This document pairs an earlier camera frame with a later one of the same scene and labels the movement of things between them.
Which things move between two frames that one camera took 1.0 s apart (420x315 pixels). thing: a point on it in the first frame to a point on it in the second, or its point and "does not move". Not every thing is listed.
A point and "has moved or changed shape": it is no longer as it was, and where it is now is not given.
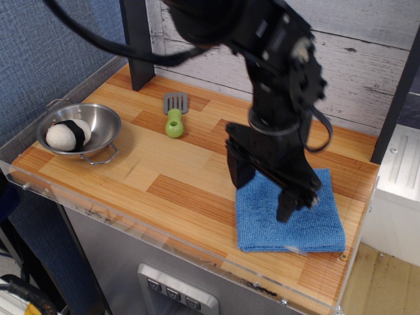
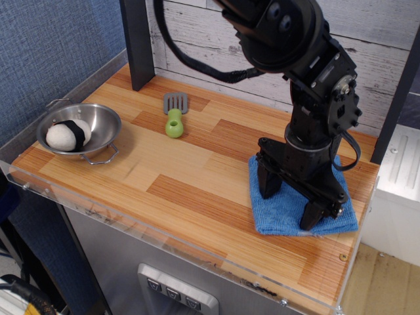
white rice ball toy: (69, 135) does not move
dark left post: (137, 34) does not move
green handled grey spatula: (174, 105) does not move
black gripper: (273, 144) to (303, 163)
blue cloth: (308, 229) has moved or changed shape
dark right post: (398, 103) does not move
